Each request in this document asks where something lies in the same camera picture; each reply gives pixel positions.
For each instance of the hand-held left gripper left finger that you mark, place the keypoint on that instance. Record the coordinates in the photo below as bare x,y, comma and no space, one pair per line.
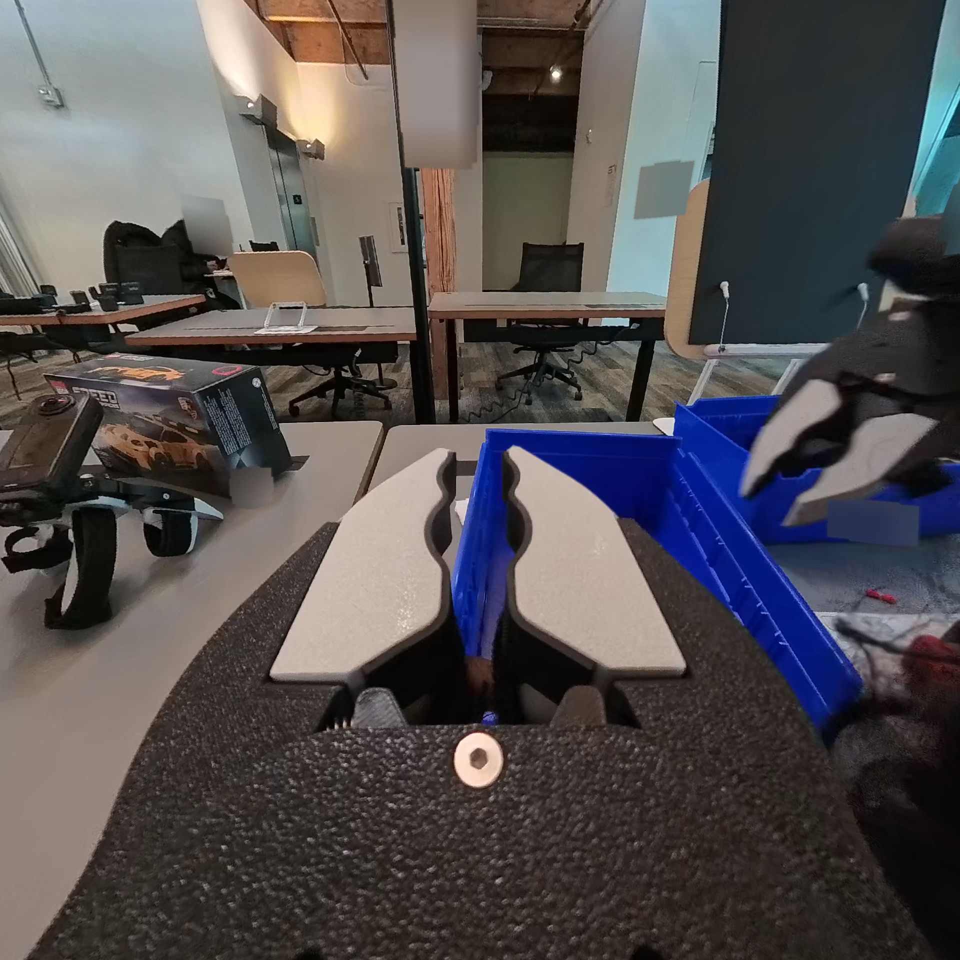
375,592

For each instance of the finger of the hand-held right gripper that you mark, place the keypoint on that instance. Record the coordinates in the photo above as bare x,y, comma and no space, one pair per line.
795,427
870,465

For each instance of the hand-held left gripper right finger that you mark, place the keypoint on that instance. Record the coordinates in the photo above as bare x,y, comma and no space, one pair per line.
592,592

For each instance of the blue plastic bin with divider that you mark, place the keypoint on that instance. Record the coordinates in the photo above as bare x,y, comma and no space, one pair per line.
720,427

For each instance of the thin red lego piece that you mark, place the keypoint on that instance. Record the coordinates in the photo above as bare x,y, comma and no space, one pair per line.
881,595

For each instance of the orange car lego box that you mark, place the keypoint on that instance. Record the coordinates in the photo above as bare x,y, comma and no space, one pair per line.
187,420

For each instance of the white board stand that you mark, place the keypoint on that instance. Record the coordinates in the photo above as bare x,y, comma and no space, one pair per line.
765,350

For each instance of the rounded wooden divider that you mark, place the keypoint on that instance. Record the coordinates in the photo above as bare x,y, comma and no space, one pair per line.
686,300

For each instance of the black board panel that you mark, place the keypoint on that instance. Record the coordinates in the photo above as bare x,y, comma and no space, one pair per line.
810,187

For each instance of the black office chair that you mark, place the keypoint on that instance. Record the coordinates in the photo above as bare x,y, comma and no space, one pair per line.
551,266
345,382

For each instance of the wood-edged grey desk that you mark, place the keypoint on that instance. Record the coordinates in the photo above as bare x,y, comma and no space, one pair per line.
150,304
337,319
540,301

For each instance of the clear acrylic stand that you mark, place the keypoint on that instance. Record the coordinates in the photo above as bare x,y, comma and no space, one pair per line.
285,331

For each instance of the black pole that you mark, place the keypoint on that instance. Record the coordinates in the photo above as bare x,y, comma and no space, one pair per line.
418,300

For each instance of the small wooden divider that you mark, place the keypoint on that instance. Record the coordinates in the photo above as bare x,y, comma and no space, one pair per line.
277,281

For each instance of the row of black devices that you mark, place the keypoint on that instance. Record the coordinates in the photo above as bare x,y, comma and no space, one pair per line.
105,294

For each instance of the metal elevator door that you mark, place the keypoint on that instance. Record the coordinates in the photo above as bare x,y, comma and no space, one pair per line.
289,195

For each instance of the wooden post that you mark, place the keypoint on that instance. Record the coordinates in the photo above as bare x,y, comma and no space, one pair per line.
442,232

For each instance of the wall lamp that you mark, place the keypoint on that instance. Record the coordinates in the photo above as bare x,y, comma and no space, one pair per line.
259,109
311,148

